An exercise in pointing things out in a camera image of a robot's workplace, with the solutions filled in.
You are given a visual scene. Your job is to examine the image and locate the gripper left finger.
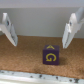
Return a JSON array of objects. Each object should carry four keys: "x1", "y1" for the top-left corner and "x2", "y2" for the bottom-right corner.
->
[{"x1": 0, "y1": 12, "x2": 19, "y2": 48}]

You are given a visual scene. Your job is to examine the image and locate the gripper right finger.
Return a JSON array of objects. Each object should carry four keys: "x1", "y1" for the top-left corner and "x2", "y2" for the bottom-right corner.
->
[{"x1": 61, "y1": 8, "x2": 84, "y2": 48}]

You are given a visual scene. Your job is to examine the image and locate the purple block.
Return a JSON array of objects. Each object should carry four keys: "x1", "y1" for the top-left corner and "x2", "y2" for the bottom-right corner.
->
[{"x1": 42, "y1": 44, "x2": 61, "y2": 66}]

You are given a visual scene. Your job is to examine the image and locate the white cabinet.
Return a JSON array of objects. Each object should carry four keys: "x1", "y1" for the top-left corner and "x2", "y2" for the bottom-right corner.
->
[{"x1": 0, "y1": 0, "x2": 84, "y2": 38}]

